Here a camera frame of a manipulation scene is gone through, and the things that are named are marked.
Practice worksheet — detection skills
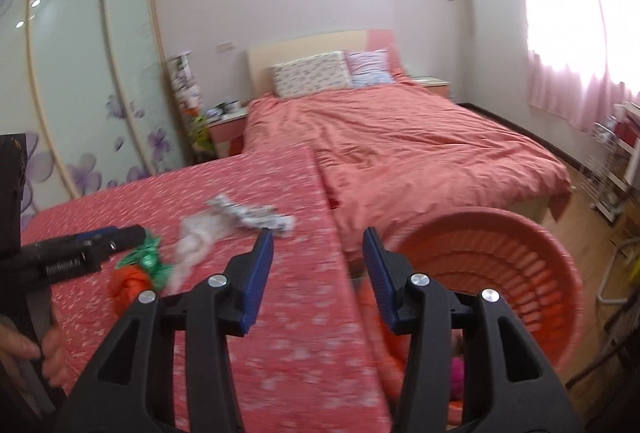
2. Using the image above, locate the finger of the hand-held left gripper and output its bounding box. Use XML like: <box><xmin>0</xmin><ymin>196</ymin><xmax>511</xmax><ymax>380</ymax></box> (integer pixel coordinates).
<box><xmin>75</xmin><ymin>224</ymin><xmax>147</xmax><ymax>259</ymax></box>

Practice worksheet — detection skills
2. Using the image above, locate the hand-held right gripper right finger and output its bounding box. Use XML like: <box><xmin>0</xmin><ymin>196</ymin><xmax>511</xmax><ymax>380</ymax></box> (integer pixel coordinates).
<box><xmin>362</xmin><ymin>227</ymin><xmax>576</xmax><ymax>433</ymax></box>

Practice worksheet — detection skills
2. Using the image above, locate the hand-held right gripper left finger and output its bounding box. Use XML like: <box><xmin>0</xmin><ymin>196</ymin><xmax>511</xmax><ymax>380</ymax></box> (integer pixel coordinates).
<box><xmin>82</xmin><ymin>229</ymin><xmax>275</xmax><ymax>433</ymax></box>

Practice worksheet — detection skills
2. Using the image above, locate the green foil wrapper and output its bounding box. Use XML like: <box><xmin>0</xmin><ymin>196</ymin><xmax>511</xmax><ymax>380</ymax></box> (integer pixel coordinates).
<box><xmin>119</xmin><ymin>235</ymin><xmax>174</xmax><ymax>290</ymax></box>

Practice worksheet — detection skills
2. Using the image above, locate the white printed wrapper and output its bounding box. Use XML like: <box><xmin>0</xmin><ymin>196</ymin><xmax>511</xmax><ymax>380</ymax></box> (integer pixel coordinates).
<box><xmin>206</xmin><ymin>194</ymin><xmax>296</xmax><ymax>240</ymax></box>

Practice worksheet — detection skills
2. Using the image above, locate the clear plastic bag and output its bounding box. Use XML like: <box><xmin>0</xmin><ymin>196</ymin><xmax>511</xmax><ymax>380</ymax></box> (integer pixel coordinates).
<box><xmin>171</xmin><ymin>207</ymin><xmax>242</xmax><ymax>290</ymax></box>

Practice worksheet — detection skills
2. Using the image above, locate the orange plastic laundry basket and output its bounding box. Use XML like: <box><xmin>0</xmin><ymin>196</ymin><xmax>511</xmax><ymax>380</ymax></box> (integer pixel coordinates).
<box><xmin>359</xmin><ymin>208</ymin><xmax>584</xmax><ymax>430</ymax></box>

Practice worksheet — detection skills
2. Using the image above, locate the person's left hand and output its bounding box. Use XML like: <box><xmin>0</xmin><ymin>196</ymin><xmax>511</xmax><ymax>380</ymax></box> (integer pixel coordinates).
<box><xmin>0</xmin><ymin>318</ymin><xmax>67</xmax><ymax>388</ymax></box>

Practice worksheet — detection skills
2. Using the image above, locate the red floral table cloth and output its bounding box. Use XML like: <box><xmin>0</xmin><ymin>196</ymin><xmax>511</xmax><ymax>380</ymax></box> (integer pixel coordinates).
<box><xmin>20</xmin><ymin>144</ymin><xmax>397</xmax><ymax>433</ymax></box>

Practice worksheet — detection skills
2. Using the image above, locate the green plush toy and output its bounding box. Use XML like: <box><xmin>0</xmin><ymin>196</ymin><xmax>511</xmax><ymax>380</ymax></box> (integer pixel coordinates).
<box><xmin>189</xmin><ymin>112</ymin><xmax>212</xmax><ymax>153</ymax></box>

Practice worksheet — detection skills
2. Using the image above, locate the bed with salmon duvet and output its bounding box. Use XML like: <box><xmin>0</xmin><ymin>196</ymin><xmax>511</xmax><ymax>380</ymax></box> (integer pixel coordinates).
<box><xmin>242</xmin><ymin>72</ymin><xmax>574</xmax><ymax>265</ymax></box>

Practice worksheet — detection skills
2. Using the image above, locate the pink nightstand with cups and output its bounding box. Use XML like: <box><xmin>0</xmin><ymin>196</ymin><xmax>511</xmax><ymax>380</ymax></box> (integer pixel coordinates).
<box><xmin>205</xmin><ymin>99</ymin><xmax>250</xmax><ymax>159</ymax></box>

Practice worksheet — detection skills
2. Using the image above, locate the glass door floral wardrobe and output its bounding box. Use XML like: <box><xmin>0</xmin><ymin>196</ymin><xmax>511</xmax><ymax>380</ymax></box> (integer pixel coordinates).
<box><xmin>0</xmin><ymin>0</ymin><xmax>187</xmax><ymax>216</ymax></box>

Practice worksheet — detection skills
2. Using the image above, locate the plush toy display tube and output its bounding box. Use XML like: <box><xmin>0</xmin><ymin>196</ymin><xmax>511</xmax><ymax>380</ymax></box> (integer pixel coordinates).
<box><xmin>167</xmin><ymin>53</ymin><xmax>204</xmax><ymax>115</ymax></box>

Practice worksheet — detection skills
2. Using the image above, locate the floral print pillow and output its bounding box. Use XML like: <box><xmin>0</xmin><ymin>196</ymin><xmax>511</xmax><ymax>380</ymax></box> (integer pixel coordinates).
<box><xmin>271</xmin><ymin>50</ymin><xmax>354</xmax><ymax>100</ymax></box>

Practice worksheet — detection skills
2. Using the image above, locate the pink striped pillow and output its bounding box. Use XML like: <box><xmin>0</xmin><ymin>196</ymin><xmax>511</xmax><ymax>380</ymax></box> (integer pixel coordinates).
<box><xmin>346</xmin><ymin>47</ymin><xmax>397</xmax><ymax>88</ymax></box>

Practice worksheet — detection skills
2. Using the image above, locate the beige pink headboard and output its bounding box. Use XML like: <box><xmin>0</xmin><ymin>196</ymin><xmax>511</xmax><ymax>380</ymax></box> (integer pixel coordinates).
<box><xmin>246</xmin><ymin>29</ymin><xmax>404</xmax><ymax>97</ymax></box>

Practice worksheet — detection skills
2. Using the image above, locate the white shelf trolley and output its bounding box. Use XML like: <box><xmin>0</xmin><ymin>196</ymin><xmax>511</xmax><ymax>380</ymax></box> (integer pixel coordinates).
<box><xmin>606</xmin><ymin>102</ymin><xmax>640</xmax><ymax>228</ymax></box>

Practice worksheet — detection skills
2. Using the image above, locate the pink curtain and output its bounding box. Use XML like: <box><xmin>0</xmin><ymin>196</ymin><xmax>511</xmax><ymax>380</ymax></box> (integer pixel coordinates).
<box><xmin>504</xmin><ymin>0</ymin><xmax>640</xmax><ymax>135</ymax></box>

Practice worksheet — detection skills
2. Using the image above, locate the white metal tube frame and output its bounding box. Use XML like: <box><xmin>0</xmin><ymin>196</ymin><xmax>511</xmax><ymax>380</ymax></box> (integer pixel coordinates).
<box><xmin>596</xmin><ymin>237</ymin><xmax>640</xmax><ymax>310</ymax></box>

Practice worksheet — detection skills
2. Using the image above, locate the white wire rack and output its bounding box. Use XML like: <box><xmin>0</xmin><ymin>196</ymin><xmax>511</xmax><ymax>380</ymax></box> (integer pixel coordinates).
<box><xmin>581</xmin><ymin>120</ymin><xmax>627</xmax><ymax>215</ymax></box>

